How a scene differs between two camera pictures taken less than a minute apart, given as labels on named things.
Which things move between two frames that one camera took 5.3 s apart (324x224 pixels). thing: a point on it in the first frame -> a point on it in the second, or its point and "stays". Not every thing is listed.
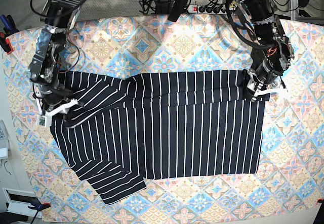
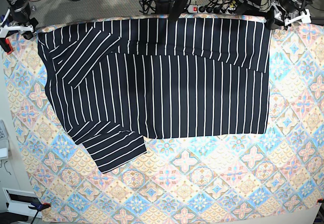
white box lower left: x=17 y=201 stays
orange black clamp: x=39 y=206 stays
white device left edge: x=4 y=142 stays
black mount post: x=178 y=6 stays
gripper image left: x=50 y=95 -> x=21 y=13
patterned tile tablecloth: x=288 y=188 stays
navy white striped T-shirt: x=171 y=125 -> x=115 y=82
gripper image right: x=265 y=73 -> x=293 y=0
